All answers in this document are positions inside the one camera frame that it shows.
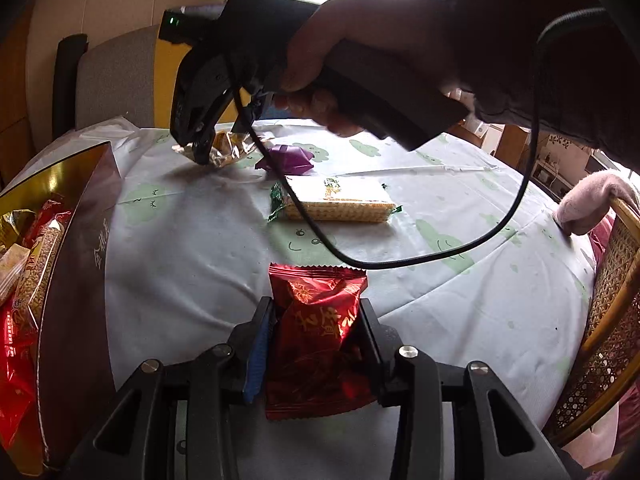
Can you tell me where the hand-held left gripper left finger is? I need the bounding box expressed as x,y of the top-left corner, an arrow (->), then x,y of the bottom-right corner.
65,296 -> 278,480

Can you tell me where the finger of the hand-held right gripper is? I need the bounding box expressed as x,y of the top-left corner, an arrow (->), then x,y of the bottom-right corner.
170,95 -> 203,148
192,97 -> 224,166

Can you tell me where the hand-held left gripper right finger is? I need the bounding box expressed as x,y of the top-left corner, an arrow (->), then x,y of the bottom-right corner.
357,297 -> 571,480

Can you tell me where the yellow clear snack packet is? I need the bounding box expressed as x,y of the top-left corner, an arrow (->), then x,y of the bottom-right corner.
171,130 -> 261,168

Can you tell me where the red triangular snack packet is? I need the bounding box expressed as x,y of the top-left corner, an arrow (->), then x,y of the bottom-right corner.
265,262 -> 378,421

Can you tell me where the dark red gift box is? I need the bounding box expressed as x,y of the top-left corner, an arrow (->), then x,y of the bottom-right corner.
0,141 -> 123,476

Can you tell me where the person's right forearm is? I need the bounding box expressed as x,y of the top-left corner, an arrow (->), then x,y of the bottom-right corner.
437,0 -> 640,161

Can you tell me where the person's right hand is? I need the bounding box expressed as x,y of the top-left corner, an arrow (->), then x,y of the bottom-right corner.
275,0 -> 453,138

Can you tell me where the grey yellow blue sofa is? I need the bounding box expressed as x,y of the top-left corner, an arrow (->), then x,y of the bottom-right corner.
75,25 -> 241,131

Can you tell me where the purple snack packet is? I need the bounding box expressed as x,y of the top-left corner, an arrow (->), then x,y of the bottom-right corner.
255,142 -> 317,177

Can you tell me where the black chair back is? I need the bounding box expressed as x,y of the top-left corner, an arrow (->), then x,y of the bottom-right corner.
52,34 -> 88,141

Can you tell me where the long cracker packet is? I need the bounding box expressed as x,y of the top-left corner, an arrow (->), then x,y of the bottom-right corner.
266,175 -> 403,224

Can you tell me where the gold snack packet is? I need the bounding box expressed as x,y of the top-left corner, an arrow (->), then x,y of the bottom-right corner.
0,210 -> 36,251

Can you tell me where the rattan chair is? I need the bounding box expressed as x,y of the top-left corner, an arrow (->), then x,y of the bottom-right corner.
542,197 -> 640,448

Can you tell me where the shiny red snack packet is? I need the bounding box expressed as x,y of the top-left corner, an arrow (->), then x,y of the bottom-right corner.
0,305 -> 40,451

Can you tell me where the pink cloth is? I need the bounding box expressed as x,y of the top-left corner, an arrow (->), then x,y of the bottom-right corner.
555,170 -> 640,236

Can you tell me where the black cable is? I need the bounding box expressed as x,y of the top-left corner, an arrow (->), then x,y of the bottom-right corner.
227,7 -> 616,269

